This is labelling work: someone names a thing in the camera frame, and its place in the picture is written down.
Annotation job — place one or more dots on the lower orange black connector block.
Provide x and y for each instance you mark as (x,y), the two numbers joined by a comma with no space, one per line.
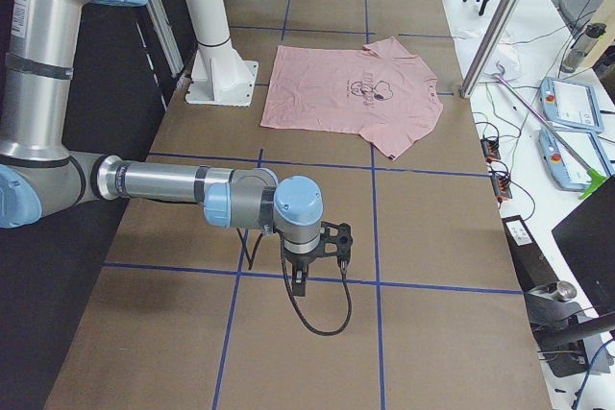
(501,187)

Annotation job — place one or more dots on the black box with label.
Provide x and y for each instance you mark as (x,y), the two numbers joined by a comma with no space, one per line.
(531,266)

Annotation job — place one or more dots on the upper blue teach pendant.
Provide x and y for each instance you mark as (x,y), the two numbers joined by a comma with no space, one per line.
(571,104)

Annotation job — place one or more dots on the orange black connector block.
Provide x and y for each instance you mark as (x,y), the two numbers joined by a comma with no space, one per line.
(490,149)
(501,187)

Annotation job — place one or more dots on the black clamp with knob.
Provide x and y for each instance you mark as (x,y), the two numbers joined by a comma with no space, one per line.
(566,336)

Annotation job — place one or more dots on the clear water bottle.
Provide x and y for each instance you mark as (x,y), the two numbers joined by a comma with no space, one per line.
(584,43)

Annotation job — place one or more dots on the metal reacher grabber tool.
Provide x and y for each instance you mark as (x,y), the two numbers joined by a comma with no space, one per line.
(596,179)

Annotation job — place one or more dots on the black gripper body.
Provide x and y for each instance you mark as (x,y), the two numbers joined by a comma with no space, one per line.
(299,260)

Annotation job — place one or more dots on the blue teach pendant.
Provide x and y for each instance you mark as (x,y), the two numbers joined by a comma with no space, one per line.
(567,173)
(571,104)

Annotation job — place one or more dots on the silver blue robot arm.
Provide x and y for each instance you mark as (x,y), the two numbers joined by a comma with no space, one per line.
(39,176)

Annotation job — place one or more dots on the pink printed t-shirt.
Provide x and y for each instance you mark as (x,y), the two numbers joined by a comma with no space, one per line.
(380,92)

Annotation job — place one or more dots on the black monitor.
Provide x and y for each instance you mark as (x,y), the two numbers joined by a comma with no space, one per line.
(585,239)

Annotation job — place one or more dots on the aluminium frame post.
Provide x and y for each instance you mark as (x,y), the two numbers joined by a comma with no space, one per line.
(487,46)

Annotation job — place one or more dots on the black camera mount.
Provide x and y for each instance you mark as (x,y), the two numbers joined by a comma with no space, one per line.
(335,240)

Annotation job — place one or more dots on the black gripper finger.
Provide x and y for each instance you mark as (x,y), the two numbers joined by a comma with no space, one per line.
(299,284)

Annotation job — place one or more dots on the upper orange black connector block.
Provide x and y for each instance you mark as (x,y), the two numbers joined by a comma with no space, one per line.
(490,149)

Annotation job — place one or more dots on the lower blue teach pendant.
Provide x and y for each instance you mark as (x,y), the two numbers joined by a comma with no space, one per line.
(567,173)

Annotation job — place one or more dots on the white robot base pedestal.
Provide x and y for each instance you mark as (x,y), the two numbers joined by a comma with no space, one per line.
(219,76)

